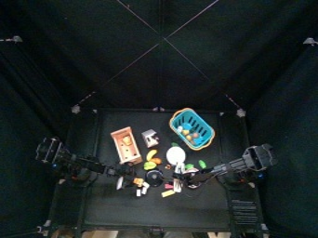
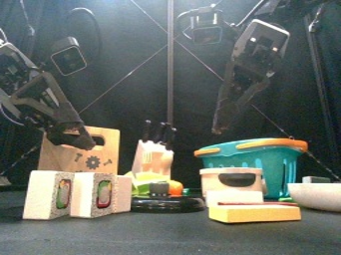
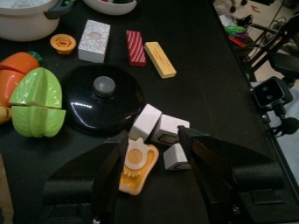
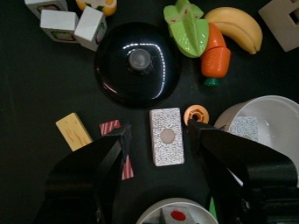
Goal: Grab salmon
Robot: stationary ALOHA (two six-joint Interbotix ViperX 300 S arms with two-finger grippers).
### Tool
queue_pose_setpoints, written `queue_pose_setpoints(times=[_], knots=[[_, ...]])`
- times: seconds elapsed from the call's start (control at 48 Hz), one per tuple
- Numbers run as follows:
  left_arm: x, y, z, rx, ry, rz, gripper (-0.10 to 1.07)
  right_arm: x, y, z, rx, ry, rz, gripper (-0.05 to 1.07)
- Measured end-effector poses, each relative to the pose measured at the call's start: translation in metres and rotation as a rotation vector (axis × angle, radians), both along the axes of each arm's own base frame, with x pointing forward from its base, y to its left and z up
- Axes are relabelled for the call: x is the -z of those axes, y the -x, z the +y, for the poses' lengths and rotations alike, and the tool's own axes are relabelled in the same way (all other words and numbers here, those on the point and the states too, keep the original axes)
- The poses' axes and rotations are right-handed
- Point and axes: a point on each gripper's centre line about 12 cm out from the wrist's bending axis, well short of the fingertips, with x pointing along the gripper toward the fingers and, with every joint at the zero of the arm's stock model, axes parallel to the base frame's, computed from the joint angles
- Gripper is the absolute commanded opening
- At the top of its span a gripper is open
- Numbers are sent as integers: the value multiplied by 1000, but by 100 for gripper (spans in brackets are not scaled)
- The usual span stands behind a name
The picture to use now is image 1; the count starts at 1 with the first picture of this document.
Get white toy knife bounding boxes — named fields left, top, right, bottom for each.
left=115, top=176, right=125, bottom=191

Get white round plate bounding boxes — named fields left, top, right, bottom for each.
left=166, top=146, right=187, bottom=166

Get black round toy pan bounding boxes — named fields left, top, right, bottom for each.
left=146, top=170, right=166, bottom=188

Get wooden toy box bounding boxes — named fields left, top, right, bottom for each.
left=109, top=126, right=144, bottom=165

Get yellow toy banana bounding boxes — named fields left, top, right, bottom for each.
left=146, top=149, right=159, bottom=162

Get white and dark toy appliance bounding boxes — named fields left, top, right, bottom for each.
left=140, top=128, right=162, bottom=149

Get teal basket with orange rim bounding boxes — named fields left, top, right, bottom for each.
left=168, top=107, right=216, bottom=152

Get white text label sticker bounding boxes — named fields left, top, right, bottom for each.
left=230, top=198, right=258, bottom=227

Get thin diagonal brace cord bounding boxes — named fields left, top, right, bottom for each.
left=76, top=0, right=220, bottom=106
left=115, top=0, right=242, bottom=110

